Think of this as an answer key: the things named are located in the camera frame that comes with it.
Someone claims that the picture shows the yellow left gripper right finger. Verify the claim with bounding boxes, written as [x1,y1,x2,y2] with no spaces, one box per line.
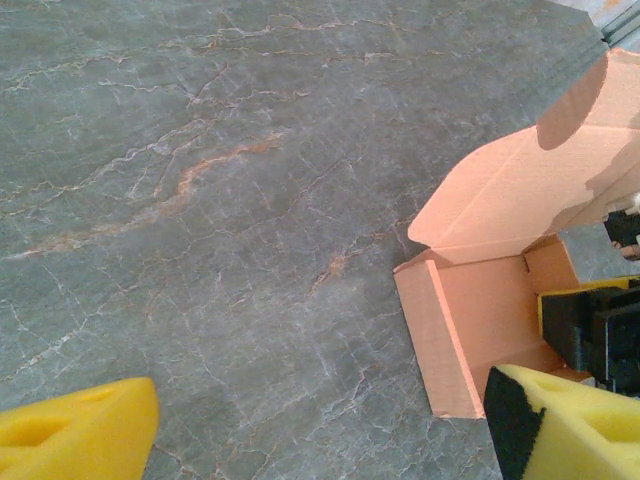
[482,363,640,480]

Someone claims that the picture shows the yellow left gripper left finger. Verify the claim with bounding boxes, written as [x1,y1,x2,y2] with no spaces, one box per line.
[0,376,161,480]

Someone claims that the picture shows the pink cardboard paper box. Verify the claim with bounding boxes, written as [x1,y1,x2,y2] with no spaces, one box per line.
[393,47,640,420]

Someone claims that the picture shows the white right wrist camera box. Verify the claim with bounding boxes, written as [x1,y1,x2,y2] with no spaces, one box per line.
[602,192,640,263]

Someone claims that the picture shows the long aluminium side rail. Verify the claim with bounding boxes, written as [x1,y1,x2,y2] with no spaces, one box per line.
[597,0,640,52]

